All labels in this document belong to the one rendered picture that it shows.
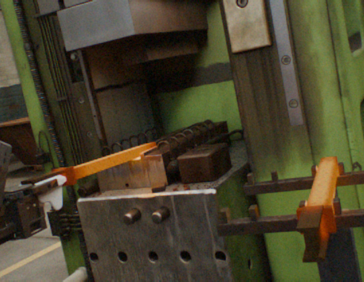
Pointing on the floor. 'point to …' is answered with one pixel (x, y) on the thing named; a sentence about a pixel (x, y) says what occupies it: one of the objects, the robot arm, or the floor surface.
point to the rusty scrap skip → (19, 141)
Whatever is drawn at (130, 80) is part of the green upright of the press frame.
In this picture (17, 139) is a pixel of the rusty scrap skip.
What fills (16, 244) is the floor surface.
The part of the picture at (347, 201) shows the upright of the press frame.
